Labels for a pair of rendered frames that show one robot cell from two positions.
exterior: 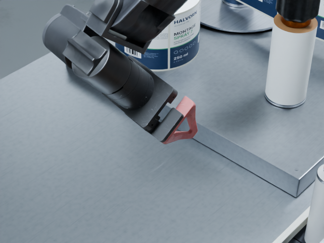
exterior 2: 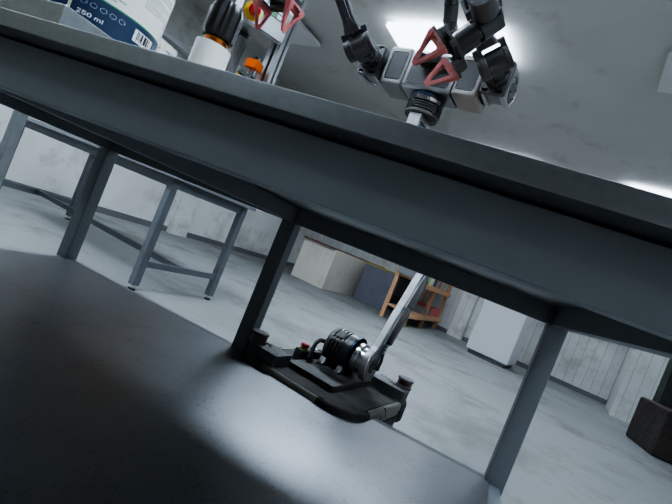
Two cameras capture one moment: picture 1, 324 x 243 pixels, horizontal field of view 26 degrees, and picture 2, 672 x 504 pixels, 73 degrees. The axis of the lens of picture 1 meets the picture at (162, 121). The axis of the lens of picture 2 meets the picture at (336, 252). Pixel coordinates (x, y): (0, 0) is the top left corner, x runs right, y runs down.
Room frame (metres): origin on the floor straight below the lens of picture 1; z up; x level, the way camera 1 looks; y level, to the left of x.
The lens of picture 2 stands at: (1.23, 0.95, 0.72)
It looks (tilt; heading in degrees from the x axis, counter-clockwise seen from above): 0 degrees down; 247
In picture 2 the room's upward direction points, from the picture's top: 22 degrees clockwise
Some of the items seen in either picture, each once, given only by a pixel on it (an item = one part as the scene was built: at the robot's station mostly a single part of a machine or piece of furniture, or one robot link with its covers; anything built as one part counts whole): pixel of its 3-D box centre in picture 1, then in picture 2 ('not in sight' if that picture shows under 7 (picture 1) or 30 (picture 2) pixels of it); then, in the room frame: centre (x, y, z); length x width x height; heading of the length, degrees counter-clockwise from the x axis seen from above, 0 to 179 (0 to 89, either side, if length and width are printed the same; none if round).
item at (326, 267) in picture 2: not in sight; (341, 270); (-2.46, -7.02, 0.37); 2.24 x 0.69 x 0.73; 37
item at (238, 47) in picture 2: not in sight; (232, 61); (1.14, -0.71, 1.18); 0.04 x 0.04 x 0.21
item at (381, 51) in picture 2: not in sight; (368, 55); (0.69, -0.71, 1.45); 0.09 x 0.08 x 0.12; 127
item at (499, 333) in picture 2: not in sight; (507, 316); (-4.28, -4.51, 0.74); 0.75 x 0.66 x 1.49; 34
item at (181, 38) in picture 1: (156, 20); (102, 8); (1.41, 0.01, 0.95); 0.20 x 0.20 x 0.14
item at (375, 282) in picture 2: not in sight; (387, 289); (-3.33, -6.60, 0.36); 1.34 x 0.69 x 0.72; 37
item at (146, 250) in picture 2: not in sight; (110, 201); (1.47, -3.13, 0.39); 2.20 x 0.80 x 0.78; 127
